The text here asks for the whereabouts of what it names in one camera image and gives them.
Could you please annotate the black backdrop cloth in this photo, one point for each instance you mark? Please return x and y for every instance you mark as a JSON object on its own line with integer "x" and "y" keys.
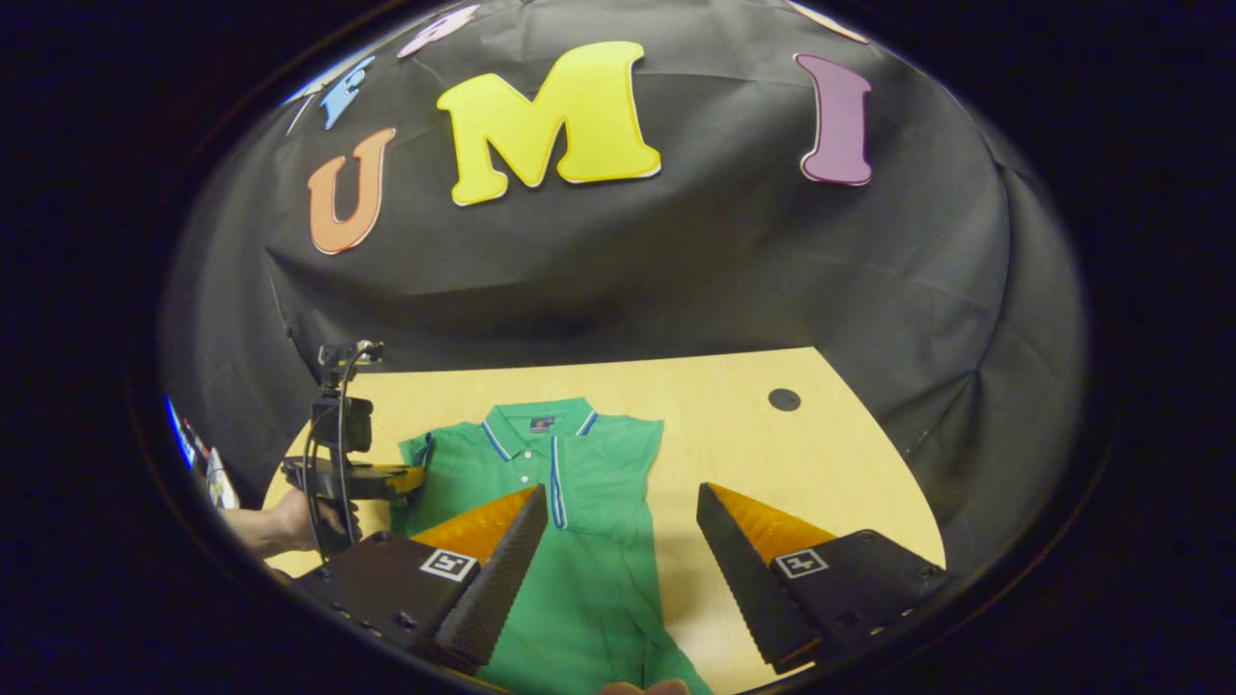
{"x": 628, "y": 270}

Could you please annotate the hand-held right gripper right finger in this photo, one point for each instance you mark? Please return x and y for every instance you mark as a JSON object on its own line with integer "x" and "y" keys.
{"x": 744, "y": 589}

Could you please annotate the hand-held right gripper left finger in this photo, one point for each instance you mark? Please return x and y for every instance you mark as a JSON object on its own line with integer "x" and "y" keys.
{"x": 502, "y": 579}

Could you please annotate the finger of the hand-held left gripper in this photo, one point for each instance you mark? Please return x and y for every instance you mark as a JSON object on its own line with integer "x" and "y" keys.
{"x": 367, "y": 478}

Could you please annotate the green T-shirt with blue trim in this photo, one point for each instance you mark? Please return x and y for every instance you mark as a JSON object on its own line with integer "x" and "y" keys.
{"x": 589, "y": 598}

